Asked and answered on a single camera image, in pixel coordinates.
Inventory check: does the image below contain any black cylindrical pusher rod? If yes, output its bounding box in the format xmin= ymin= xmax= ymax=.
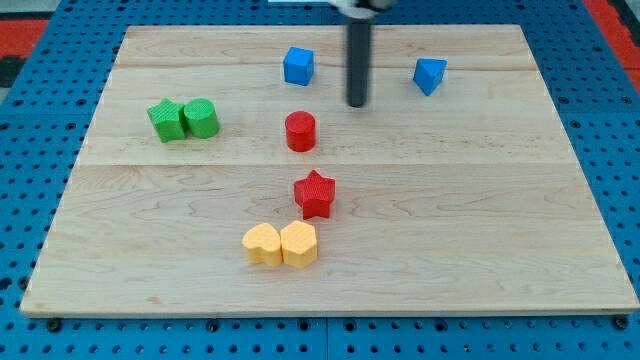
xmin=345 ymin=17 xmax=373 ymax=108

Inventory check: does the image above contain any blue cube block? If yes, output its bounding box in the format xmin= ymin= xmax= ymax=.
xmin=283 ymin=47 xmax=314 ymax=86

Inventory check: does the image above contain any blue triangle block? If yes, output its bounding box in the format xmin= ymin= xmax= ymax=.
xmin=413 ymin=58 xmax=447 ymax=96

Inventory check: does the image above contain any red cylinder block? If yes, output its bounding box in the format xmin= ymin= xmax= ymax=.
xmin=285 ymin=111 xmax=316 ymax=152

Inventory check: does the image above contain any red star block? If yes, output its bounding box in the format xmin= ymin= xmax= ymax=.
xmin=294 ymin=170 xmax=336 ymax=219

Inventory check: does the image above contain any green cylinder block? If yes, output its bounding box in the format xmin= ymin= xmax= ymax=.
xmin=184 ymin=98 xmax=220 ymax=139

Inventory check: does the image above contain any green star block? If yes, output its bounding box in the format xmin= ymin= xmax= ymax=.
xmin=147 ymin=98 xmax=187 ymax=143

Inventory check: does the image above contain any yellow hexagon block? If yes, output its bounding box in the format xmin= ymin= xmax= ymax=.
xmin=280 ymin=221 xmax=318 ymax=269

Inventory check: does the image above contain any yellow heart block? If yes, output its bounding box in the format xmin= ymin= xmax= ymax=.
xmin=241 ymin=223 xmax=283 ymax=267

